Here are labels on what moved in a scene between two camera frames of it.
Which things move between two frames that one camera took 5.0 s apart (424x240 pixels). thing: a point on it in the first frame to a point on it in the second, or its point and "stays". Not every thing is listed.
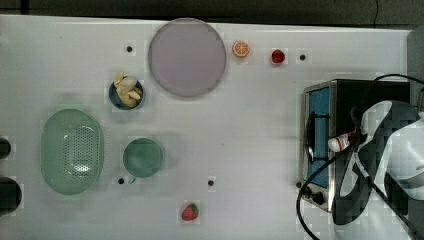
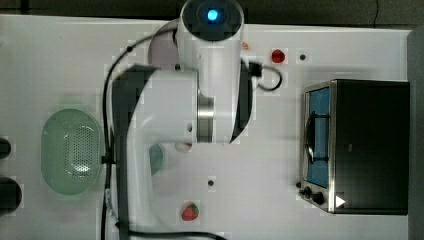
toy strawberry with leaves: x=190 y=212 stays
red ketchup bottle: x=340 y=142 to x=185 y=147
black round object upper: x=5 y=148 stays
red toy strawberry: x=278 y=56 stays
